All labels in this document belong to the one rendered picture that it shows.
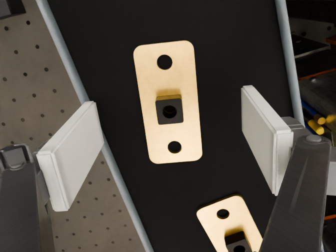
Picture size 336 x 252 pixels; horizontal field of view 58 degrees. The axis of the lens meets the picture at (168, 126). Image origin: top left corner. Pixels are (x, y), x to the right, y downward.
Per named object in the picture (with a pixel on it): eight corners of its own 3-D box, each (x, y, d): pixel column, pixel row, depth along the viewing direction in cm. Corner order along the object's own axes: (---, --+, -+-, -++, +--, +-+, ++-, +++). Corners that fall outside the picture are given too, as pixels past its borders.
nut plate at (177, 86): (202, 157, 22) (203, 166, 21) (150, 162, 22) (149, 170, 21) (192, 39, 19) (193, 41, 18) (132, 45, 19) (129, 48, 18)
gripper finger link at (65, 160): (69, 212, 13) (52, 213, 13) (105, 143, 20) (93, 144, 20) (51, 152, 12) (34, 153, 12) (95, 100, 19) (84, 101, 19)
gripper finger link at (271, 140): (274, 132, 12) (294, 130, 12) (240, 85, 18) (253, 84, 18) (273, 197, 13) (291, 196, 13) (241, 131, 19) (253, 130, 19)
